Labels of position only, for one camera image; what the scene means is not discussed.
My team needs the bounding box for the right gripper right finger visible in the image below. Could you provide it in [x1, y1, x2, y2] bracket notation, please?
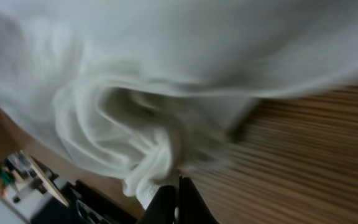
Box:
[178, 176, 219, 224]

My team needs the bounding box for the black base rail with clips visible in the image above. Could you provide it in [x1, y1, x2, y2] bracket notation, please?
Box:
[30, 181, 137, 224]

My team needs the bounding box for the white t-shirt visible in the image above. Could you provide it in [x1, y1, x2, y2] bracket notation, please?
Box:
[0, 1, 358, 207]

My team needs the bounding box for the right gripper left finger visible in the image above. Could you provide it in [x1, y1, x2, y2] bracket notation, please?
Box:
[137, 185, 177, 224]

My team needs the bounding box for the background clutter beside table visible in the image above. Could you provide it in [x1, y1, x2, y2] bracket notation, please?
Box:
[0, 151, 70, 223]

